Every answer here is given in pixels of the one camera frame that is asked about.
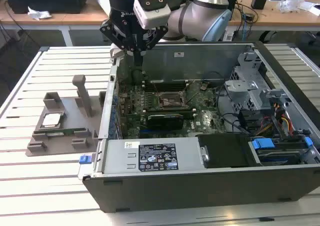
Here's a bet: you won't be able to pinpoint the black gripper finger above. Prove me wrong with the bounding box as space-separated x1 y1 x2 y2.
99 20 139 67
138 25 169 67

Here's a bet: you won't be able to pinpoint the silver CPU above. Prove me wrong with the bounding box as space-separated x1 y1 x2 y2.
41 112 63 128

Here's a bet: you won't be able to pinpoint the black RAM slot bank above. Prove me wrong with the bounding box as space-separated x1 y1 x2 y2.
144 80 188 92
144 105 194 119

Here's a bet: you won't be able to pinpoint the metal socket cover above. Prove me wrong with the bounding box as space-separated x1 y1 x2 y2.
180 88 190 106

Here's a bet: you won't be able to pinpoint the crumpled white paper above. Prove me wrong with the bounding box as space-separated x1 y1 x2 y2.
26 6 53 21

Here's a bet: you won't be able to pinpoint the black graphics card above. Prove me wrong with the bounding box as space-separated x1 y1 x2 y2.
146 113 185 131

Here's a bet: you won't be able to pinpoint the grey-brown parts rack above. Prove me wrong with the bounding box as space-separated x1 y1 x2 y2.
25 74 107 158

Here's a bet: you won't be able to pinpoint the black box on desk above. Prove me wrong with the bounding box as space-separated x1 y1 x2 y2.
226 0 239 12

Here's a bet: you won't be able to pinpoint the green motherboard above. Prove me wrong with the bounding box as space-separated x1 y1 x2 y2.
117 82 226 139

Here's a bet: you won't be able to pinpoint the silver metal drive cage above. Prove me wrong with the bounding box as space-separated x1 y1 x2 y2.
223 52 292 117

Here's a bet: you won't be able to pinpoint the green RAM stick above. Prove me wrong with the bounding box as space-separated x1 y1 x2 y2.
33 127 87 134

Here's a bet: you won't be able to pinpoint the small black cube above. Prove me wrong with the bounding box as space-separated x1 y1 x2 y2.
251 0 268 11

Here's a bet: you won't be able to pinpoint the silver power supply unit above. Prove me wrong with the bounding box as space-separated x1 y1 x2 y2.
101 137 202 174

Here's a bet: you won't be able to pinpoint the long wooden desk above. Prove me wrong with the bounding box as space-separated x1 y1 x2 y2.
226 0 320 32

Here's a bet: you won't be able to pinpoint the clear plastic bag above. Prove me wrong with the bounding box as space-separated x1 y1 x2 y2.
278 0 313 13

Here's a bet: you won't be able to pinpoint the hard disk in blue carrier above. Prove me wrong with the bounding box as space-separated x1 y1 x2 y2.
248 138 313 166

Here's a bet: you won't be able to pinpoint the black open PC case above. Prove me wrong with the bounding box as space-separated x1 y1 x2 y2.
82 41 320 213

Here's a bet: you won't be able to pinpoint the grey case handle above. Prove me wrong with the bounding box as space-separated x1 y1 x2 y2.
109 42 126 61

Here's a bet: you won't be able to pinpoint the yellow and red wires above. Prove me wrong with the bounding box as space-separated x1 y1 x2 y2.
273 103 295 137

